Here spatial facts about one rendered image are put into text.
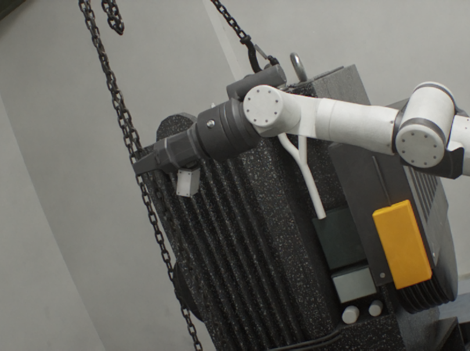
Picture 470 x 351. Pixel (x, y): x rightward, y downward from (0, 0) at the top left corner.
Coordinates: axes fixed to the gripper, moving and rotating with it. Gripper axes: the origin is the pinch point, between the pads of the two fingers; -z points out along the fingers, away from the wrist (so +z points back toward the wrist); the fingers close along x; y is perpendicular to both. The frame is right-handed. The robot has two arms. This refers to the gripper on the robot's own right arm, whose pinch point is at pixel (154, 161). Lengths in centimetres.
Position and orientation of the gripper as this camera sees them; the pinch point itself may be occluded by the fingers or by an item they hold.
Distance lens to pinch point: 127.9
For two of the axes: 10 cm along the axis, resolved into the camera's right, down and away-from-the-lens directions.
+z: 8.7, -3.4, -3.6
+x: 3.1, -1.9, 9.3
